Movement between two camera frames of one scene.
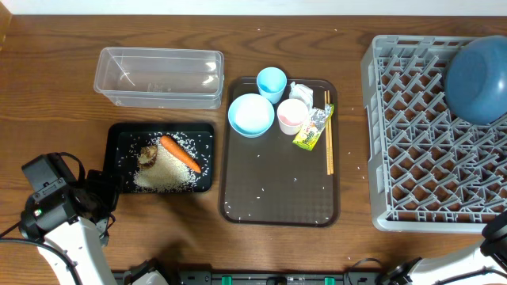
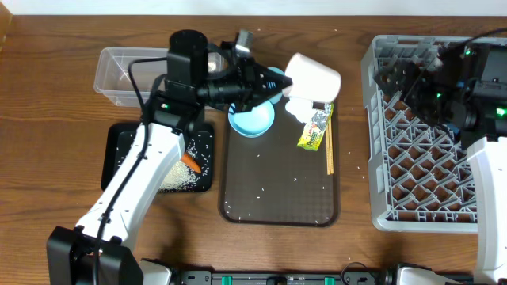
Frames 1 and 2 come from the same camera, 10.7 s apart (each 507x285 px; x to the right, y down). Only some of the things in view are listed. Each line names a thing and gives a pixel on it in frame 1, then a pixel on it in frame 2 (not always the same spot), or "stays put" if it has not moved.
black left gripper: x=110 y=185 -> x=249 y=93
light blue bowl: x=251 y=115 stays put
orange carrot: x=184 y=157 stays put
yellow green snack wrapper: x=311 y=131 stays put
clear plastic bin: x=158 y=78 stays put
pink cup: x=291 y=114 -> x=311 y=79
